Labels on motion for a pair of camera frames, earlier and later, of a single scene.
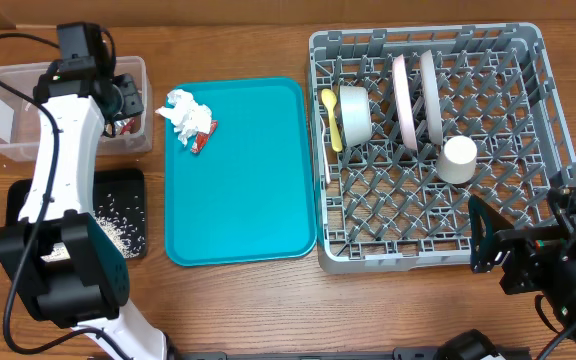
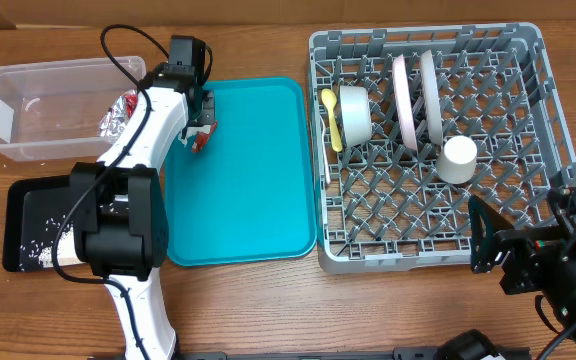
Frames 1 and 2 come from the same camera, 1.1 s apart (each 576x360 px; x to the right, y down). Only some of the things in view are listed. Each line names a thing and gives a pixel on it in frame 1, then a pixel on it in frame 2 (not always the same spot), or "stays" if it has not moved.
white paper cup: [457, 162] stays
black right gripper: [528, 247] stays
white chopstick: [328, 179] stays
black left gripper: [135, 103] → [209, 113]
